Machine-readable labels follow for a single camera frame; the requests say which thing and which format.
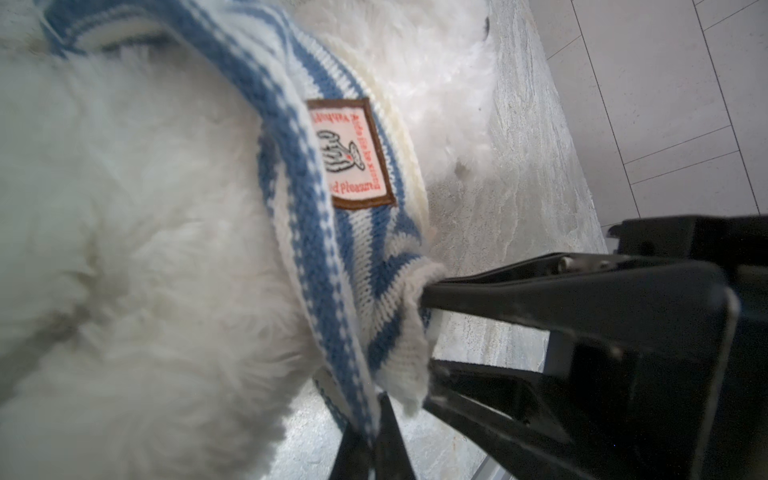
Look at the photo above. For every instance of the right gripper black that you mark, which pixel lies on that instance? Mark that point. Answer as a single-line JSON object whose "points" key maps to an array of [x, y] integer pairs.
{"points": [[653, 408]]}

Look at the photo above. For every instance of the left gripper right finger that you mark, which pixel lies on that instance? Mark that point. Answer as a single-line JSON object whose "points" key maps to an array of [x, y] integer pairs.
{"points": [[390, 457]]}

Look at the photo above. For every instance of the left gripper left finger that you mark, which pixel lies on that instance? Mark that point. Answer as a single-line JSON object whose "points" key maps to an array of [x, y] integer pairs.
{"points": [[354, 459]]}

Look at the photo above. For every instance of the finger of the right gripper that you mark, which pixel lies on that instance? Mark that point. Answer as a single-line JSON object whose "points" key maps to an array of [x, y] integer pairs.
{"points": [[521, 419]]}

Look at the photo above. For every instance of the white teddy bear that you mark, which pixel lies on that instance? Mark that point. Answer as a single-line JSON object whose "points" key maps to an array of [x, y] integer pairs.
{"points": [[149, 328]]}

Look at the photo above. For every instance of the blue white striped sweater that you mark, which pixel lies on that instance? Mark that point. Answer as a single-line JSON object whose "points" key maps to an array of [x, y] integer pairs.
{"points": [[338, 173]]}

